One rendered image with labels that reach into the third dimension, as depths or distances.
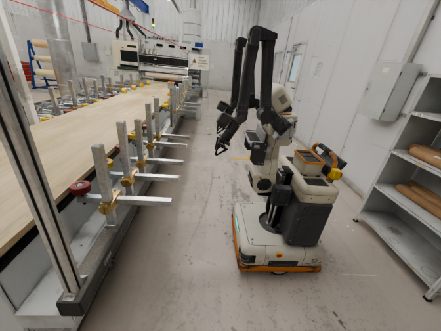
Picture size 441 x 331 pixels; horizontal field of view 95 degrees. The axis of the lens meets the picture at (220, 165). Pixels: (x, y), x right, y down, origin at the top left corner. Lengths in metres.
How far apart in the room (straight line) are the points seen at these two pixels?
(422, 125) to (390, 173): 0.51
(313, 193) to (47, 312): 1.39
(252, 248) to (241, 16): 11.39
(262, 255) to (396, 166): 1.68
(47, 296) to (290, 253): 1.40
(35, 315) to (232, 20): 11.89
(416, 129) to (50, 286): 2.80
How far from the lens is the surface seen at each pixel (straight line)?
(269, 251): 1.66
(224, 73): 11.93
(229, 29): 12.03
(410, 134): 2.59
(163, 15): 12.25
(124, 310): 1.71
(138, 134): 1.41
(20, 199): 1.16
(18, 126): 0.63
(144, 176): 1.28
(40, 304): 1.11
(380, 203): 2.88
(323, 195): 1.48
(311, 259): 1.82
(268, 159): 1.44
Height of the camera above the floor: 1.47
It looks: 27 degrees down
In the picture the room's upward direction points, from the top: 6 degrees clockwise
